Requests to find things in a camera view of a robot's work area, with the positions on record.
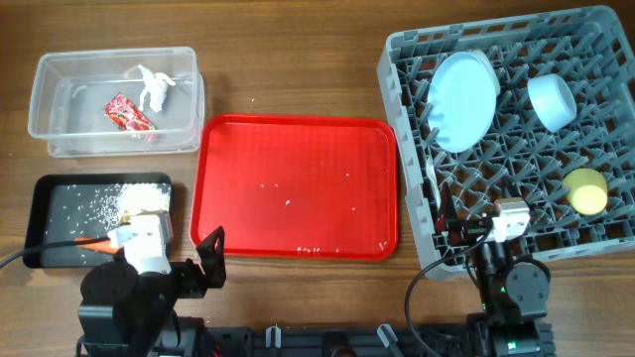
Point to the white tissue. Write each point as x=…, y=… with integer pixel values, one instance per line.
x=156, y=85

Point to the red plastic tray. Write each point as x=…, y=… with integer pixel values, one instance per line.
x=314, y=188

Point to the grey dishwasher rack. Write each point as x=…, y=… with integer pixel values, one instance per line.
x=589, y=49

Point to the black tray bin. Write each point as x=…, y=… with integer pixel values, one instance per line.
x=49, y=235

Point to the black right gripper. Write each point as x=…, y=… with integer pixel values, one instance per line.
x=469, y=229

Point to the mint green bowl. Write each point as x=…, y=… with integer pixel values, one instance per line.
x=483, y=58

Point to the red snack wrapper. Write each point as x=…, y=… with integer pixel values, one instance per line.
x=127, y=117

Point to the clear plastic bin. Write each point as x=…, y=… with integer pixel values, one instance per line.
x=71, y=90

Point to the light blue plate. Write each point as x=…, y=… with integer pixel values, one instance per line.
x=463, y=102

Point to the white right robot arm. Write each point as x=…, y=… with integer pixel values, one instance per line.
x=513, y=291

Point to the yellow plastic cup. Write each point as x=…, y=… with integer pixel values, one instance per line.
x=588, y=191

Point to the light blue bowl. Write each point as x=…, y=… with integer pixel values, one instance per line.
x=552, y=101

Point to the white plastic spoon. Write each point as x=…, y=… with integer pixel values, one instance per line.
x=432, y=177

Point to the orange carrot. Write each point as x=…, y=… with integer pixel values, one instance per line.
x=100, y=245

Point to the spilled white rice pile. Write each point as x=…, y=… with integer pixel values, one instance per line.
x=91, y=210

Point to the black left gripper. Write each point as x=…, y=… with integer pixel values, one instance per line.
x=195, y=271

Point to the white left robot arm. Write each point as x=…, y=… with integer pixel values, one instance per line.
x=125, y=313

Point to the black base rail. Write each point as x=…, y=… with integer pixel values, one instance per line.
x=384, y=340

